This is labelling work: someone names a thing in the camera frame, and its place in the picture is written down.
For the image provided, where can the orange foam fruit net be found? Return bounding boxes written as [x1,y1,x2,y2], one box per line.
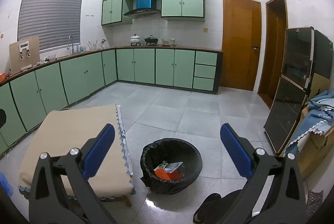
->
[154,167,183,180]

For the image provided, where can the black trash bin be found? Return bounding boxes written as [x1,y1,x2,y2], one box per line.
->
[140,138,203,195]

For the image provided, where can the green lower kitchen cabinets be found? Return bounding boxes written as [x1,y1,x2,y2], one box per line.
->
[1,47,223,152]

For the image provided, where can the black shoe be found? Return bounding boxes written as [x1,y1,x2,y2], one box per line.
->
[192,193,221,224]

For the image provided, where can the green flattened carton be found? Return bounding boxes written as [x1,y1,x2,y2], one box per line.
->
[154,161,183,173]

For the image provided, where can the cardboard boxes stack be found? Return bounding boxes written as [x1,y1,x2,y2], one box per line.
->
[297,73,333,181]

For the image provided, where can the blue cloth pile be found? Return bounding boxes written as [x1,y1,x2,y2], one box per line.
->
[284,90,333,156]

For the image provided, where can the blue plastic bag on floor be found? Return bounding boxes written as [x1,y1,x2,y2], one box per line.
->
[0,173,13,197]

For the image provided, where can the chrome sink faucet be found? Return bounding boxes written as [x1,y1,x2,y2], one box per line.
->
[67,35,75,54]

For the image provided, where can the black glass cabinet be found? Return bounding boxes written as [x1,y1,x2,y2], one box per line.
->
[264,27,333,154]

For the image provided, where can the orange plastic basket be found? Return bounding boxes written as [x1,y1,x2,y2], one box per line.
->
[0,72,7,83]

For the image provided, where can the brown cardboard box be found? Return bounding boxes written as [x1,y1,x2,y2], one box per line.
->
[9,36,40,74]

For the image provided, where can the white cooking pot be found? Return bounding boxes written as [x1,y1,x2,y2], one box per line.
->
[130,34,141,46]

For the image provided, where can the black wok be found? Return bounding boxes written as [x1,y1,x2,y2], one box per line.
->
[144,35,158,46]

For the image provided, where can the brown wooden door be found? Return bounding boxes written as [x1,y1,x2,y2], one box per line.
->
[220,0,262,91]

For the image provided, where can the range hood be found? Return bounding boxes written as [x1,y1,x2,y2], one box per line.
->
[123,8,161,19]

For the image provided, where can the grey window blind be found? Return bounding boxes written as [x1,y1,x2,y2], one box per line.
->
[18,0,82,52]

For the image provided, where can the blue box above hood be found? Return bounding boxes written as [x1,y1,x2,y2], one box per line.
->
[136,0,157,9]

